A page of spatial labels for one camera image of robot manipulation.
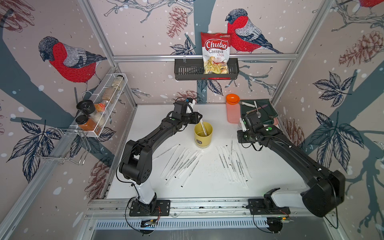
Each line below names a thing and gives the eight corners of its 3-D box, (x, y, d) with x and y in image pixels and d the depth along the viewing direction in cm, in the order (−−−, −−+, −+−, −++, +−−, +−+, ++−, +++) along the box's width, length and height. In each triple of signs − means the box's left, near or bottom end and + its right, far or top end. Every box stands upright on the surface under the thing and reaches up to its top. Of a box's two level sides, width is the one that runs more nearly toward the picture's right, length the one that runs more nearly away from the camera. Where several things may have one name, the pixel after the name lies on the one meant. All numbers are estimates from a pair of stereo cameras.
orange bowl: (227, 104, 120) (227, 101, 117) (225, 97, 126) (226, 93, 123) (239, 104, 120) (240, 101, 117) (237, 97, 126) (238, 93, 123)
